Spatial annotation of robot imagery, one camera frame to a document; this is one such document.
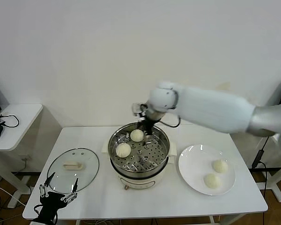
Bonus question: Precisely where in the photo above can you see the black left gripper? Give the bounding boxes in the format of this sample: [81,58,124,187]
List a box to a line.
[38,172,79,222]

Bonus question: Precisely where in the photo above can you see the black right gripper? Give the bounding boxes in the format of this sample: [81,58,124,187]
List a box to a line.
[136,116,156,146]

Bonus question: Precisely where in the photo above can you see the white steamed baozi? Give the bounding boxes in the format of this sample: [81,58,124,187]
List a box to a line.
[203,173,222,189]
[130,129,145,143]
[115,142,132,158]
[212,159,229,174]

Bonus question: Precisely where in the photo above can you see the glass lid with cream handle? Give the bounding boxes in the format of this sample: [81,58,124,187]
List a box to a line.
[47,147,100,195]

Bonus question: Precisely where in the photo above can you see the stainless steel steamer basket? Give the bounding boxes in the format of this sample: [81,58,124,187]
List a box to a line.
[100,122,178,173]

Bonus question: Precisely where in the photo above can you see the cream electric cooking pot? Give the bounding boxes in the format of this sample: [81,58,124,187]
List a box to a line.
[102,150,177,191]

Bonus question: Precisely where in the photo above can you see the white round plate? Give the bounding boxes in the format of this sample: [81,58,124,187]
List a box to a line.
[177,144,237,196]

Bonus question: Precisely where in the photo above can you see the white side table with mouse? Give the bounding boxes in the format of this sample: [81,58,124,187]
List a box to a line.
[0,104,44,209]

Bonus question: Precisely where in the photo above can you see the white side table with label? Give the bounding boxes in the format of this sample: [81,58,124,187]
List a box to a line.
[250,135,281,203]

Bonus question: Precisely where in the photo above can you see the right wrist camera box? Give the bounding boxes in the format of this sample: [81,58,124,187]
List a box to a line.
[132,102,147,118]

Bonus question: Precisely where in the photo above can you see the white wall socket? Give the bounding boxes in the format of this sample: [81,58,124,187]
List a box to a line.
[20,155,30,169]

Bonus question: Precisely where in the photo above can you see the black looped cable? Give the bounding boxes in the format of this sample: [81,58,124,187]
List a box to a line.
[0,113,21,128]

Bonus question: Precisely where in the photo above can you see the black cable with adapter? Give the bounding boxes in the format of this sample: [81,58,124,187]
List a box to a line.
[251,135,272,215]

